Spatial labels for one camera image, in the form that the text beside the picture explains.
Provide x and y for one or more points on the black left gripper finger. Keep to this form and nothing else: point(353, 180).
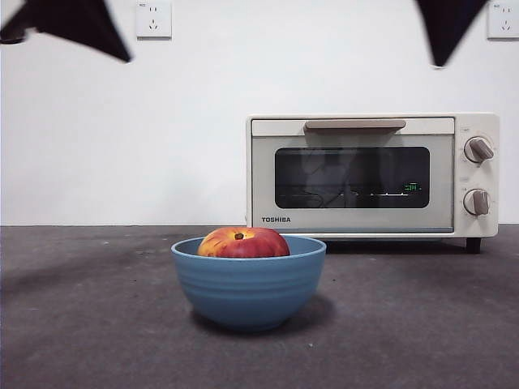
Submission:
point(48, 20)
point(101, 20)

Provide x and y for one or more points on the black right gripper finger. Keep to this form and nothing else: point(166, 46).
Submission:
point(438, 20)
point(462, 16)

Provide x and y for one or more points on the red yellow apple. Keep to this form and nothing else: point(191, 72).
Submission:
point(247, 245)

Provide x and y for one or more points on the blue ribbed bowl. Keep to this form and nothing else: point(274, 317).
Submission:
point(247, 291)

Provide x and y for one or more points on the cream toaster oven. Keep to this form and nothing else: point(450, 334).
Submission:
point(478, 121)

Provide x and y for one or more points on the beige oven knob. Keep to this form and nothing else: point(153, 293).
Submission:
point(477, 202)
point(478, 150)

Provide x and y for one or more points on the white wall socket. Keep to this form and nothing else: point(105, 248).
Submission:
point(154, 20)
point(504, 24)

